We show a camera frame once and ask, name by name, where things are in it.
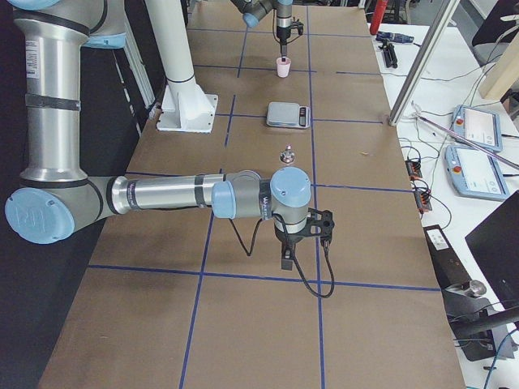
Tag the orange black connector block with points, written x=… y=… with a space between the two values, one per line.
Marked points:
x=421 y=190

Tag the red cylinder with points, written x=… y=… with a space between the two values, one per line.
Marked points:
x=378 y=16

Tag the black small tripod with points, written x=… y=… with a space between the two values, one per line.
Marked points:
x=389 y=54

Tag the black monitor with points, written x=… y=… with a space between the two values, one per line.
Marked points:
x=494 y=244

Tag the far teach pendant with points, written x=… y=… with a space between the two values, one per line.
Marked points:
x=479 y=126

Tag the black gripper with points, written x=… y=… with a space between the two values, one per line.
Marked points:
x=286 y=239
x=282 y=29

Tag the aluminium frame post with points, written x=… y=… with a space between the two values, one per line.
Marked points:
x=423 y=57

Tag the wooden beam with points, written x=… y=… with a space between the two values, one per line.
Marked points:
x=503 y=74

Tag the near teach pendant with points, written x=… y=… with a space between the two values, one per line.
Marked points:
x=475 y=174

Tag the black box with label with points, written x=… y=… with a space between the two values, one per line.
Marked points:
x=449 y=270

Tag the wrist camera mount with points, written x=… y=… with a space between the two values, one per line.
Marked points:
x=297 y=25
x=319 y=224

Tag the digital kitchen scale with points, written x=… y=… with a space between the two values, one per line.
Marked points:
x=288 y=115

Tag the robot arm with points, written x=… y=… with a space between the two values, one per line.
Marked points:
x=57 y=198
x=254 y=11

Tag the teach pendant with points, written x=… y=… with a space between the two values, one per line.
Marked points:
x=475 y=174
x=479 y=126

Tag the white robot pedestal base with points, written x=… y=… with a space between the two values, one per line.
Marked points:
x=185 y=106

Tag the glass sauce dispenser bottle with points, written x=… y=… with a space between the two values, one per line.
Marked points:
x=287 y=156

